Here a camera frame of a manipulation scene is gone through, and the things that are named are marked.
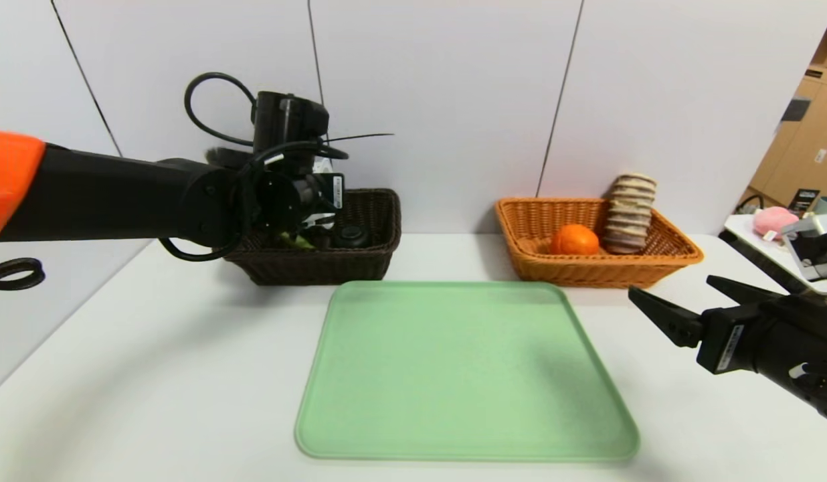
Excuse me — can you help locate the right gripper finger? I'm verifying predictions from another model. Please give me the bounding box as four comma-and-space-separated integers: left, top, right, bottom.
628, 285, 705, 349
706, 274, 789, 305

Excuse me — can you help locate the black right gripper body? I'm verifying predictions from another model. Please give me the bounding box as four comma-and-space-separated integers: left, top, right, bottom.
696, 291, 827, 426

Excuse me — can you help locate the brown striped bread roll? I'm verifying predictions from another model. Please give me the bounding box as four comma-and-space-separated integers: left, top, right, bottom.
601, 174, 658, 256

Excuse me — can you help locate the orange fruit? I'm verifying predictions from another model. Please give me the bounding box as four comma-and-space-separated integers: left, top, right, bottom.
549, 224, 600, 256

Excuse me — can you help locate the glass cup with black holder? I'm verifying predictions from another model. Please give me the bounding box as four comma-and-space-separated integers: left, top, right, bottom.
332, 224, 372, 250

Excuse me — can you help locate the grey brush with green handle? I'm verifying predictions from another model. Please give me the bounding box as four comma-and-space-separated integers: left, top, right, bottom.
205, 146, 315, 252

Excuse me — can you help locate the orange wicker basket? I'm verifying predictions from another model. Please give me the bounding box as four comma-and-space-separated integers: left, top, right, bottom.
495, 197, 705, 289

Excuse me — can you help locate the dark brown wicker basket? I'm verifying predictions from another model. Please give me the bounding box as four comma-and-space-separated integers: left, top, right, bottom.
223, 188, 402, 285

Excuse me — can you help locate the white side table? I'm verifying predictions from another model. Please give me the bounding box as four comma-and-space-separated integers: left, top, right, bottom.
721, 213, 827, 295

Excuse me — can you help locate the pink plush toy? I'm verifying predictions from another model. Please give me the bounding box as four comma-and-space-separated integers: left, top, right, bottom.
753, 206, 801, 240

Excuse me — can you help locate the wooden cabinet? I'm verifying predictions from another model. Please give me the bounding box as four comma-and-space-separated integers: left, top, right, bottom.
748, 0, 827, 210

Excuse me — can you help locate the light green plastic tray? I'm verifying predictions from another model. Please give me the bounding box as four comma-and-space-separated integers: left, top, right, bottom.
295, 280, 640, 463

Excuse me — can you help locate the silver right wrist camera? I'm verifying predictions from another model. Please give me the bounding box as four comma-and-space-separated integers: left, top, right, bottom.
780, 213, 827, 283

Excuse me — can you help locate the black left camera cable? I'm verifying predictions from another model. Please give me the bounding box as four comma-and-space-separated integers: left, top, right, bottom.
184, 72, 259, 148

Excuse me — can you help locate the black coiled cable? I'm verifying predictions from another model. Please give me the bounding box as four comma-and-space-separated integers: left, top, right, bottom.
0, 257, 46, 291

